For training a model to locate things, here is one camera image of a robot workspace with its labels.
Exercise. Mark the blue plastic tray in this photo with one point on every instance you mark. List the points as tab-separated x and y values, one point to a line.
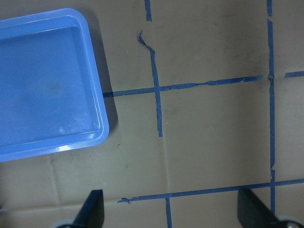
51	98

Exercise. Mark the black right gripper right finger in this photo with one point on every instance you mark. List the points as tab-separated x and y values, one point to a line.
253	213

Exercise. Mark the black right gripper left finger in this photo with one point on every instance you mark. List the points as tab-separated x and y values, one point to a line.
91	214

